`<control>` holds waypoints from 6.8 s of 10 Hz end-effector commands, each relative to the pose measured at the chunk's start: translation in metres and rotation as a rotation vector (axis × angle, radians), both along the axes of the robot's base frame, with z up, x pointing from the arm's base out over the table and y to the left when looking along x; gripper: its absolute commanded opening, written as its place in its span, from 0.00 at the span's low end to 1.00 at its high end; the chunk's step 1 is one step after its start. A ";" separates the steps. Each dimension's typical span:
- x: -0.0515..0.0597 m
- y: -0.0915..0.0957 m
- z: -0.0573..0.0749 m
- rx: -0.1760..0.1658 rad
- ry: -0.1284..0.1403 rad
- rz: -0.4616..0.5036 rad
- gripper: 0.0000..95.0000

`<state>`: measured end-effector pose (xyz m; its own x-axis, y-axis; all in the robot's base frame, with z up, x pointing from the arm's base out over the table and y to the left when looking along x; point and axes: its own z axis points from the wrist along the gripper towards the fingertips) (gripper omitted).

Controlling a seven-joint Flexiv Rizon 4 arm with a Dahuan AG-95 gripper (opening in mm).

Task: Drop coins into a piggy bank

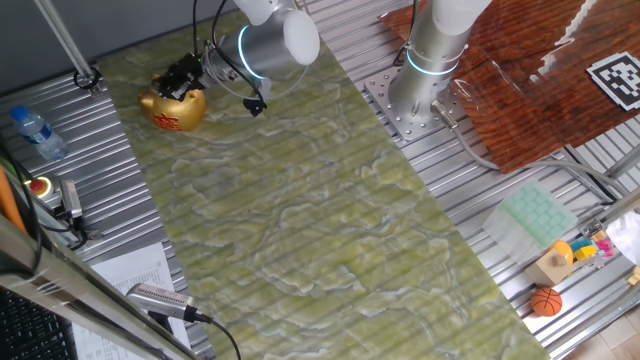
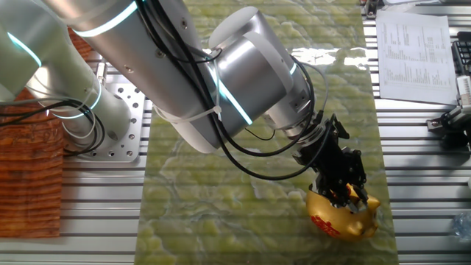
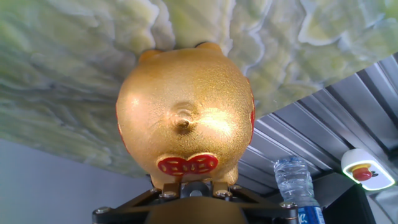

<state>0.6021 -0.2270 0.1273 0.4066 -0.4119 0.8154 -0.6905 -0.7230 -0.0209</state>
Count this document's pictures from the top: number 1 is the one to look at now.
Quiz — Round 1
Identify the black strap ring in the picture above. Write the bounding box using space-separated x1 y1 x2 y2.
73 67 104 92

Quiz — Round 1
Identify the silver camera on stand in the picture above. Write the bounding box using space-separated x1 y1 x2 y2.
124 282 196 324

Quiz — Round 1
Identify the golden piggy bank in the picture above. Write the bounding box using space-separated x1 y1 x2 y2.
138 74 208 133

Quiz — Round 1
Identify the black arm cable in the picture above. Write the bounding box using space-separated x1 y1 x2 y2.
191 0 269 109

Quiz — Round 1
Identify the aluminium frame bracket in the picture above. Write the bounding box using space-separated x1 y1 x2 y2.
33 0 101 94

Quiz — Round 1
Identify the small orange basketball toy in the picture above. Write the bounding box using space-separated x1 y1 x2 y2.
529 286 564 318

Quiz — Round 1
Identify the pink toy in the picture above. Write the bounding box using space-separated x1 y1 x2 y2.
594 238 616 259

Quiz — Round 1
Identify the black camera cable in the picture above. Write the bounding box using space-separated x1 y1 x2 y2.
192 309 243 360

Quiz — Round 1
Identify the translucent green grid tray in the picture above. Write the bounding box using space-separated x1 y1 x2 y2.
481 179 580 266

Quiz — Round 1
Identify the orange rod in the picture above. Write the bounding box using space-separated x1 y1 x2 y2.
0 164 29 236

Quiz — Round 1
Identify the aluminium frame bar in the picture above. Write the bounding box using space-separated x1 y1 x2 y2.
582 188 640 236
602 144 640 181

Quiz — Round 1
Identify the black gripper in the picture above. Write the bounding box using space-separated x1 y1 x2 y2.
151 52 207 103

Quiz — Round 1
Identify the green marble pattern mat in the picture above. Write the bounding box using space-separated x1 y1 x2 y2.
97 9 551 360

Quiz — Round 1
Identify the red emergency stop button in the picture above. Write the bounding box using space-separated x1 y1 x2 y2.
23 175 54 200

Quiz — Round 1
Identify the black white marker tag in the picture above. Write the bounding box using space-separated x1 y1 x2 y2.
585 51 640 112

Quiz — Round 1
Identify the white plastic bag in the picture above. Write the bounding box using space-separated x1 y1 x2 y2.
605 209 640 266

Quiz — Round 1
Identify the teal and yellow toy block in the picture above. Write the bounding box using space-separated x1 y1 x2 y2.
569 237 599 262

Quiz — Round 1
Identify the aluminium frame beam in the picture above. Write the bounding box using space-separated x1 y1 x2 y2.
0 214 201 360

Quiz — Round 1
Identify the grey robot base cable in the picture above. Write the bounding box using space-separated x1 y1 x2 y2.
430 99 632 201

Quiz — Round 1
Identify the black thick loose cable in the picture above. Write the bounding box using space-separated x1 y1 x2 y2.
0 144 45 276

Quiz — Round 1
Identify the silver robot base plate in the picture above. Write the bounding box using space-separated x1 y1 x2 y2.
363 67 469 143

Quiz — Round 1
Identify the printed white paper sheet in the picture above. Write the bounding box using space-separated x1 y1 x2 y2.
71 241 192 360

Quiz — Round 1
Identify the clear plastic water bottle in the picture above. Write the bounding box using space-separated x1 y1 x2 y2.
9 104 70 163

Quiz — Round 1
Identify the black keyboard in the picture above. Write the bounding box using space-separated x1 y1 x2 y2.
0 287 79 360

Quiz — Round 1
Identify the small wooden block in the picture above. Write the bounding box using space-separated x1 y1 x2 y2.
523 248 575 288

